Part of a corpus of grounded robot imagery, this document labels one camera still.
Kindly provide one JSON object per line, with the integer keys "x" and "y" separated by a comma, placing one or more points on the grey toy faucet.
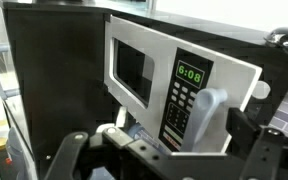
{"x": 135, "y": 130}

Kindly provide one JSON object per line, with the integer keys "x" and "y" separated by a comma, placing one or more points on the toy microwave oven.
{"x": 157, "y": 50}

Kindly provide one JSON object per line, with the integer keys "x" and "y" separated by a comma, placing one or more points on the black glossy toy pan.
{"x": 284, "y": 40}

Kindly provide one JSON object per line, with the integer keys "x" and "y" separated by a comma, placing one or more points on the toy kitchen unit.
{"x": 57, "y": 83}

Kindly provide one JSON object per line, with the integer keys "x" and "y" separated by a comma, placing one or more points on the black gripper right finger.
{"x": 267, "y": 153}

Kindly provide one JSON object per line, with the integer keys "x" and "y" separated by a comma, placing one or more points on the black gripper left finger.
{"x": 84, "y": 156}

